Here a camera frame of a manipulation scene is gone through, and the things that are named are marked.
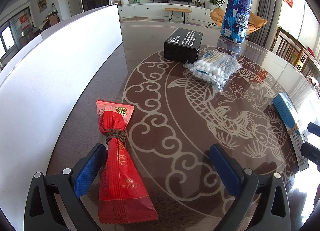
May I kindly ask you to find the wooden bench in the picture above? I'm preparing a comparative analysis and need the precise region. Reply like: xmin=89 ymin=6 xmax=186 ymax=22
xmin=165 ymin=7 xmax=191 ymax=23

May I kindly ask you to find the red snack packet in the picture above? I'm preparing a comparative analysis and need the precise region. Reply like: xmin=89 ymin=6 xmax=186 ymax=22
xmin=96 ymin=99 xmax=158 ymax=224

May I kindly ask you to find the wooden dining chair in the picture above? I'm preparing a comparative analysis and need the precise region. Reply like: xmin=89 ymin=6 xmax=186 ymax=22
xmin=270 ymin=27 xmax=319 ymax=81

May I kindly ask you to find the orange lounge chair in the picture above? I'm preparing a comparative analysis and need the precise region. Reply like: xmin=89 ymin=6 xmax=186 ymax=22
xmin=209 ymin=8 xmax=267 ymax=34

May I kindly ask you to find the cotton swabs bag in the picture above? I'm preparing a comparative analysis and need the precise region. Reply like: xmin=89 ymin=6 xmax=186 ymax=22
xmin=183 ymin=50 xmax=242 ymax=92

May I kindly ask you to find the blue white ointment box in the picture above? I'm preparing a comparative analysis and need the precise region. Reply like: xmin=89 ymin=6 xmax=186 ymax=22
xmin=273 ymin=93 xmax=309 ymax=171

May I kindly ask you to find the white cardboard storage box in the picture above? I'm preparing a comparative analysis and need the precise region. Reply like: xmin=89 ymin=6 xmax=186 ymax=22
xmin=1 ymin=5 xmax=123 ymax=230

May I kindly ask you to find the green plant right of tv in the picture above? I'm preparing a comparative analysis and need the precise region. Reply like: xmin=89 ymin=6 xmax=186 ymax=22
xmin=206 ymin=0 xmax=225 ymax=10

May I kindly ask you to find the black rectangular box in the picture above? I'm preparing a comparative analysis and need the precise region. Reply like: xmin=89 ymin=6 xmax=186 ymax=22
xmin=164 ymin=28 xmax=203 ymax=63

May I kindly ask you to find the blue camouflage spray bottle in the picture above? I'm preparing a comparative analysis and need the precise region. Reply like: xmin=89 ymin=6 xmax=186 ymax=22
xmin=221 ymin=0 xmax=253 ymax=44

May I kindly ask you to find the white tv cabinet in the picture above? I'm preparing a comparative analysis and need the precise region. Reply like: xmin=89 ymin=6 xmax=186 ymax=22
xmin=118 ymin=3 xmax=213 ymax=24

